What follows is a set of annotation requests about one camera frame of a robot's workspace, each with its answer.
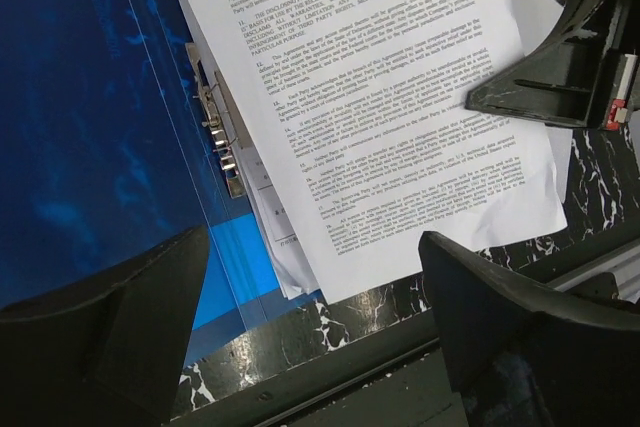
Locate printed text document sheets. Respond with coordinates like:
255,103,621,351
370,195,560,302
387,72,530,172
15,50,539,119
187,0,567,303

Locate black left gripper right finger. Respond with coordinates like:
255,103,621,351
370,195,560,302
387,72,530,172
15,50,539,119
419,232,639,426

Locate white paper stack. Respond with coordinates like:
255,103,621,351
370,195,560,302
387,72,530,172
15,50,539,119
179,0,572,300

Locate blue file folder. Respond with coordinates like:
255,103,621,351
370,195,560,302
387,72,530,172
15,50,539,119
0,0,326,333

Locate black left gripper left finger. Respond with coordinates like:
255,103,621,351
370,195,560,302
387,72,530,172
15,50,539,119
1,226,210,426

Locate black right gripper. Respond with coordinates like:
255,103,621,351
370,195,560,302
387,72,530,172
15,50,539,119
465,0,639,131

